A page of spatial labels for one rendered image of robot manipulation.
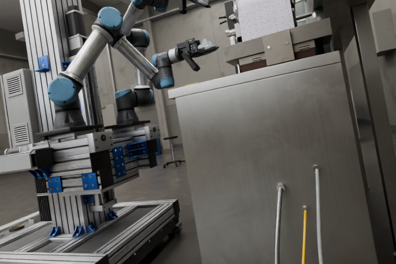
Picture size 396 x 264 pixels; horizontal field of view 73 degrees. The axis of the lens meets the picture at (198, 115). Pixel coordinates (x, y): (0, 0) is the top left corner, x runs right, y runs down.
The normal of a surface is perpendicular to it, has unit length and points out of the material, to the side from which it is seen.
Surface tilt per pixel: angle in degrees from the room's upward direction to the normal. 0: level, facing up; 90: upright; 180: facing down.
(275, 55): 90
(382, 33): 90
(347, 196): 90
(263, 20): 90
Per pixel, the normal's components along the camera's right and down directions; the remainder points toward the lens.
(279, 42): -0.40, 0.04
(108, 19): 0.43, -0.20
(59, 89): 0.31, 0.03
